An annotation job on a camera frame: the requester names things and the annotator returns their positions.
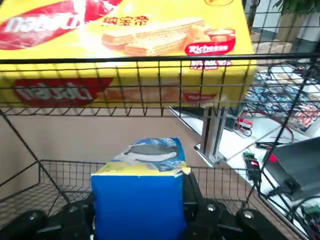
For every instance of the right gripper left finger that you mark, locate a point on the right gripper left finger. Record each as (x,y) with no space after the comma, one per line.
(70,220)

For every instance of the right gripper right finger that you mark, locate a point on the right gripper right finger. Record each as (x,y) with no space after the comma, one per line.
(212,220)

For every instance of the blue Oreo cookie box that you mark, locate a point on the blue Oreo cookie box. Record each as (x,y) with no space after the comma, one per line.
(137,200)

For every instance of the green circuit board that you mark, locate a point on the green circuit board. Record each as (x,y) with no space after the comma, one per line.
(251,165)

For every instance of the dark grey flat device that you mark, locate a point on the dark grey flat device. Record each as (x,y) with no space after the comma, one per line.
(300,165)

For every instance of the yellow wafer box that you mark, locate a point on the yellow wafer box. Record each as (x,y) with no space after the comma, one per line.
(150,37)

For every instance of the green potted plant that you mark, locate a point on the green potted plant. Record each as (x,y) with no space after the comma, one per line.
(300,6)

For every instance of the aluminium profile post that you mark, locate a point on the aluminium profile post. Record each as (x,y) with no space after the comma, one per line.
(212,140)

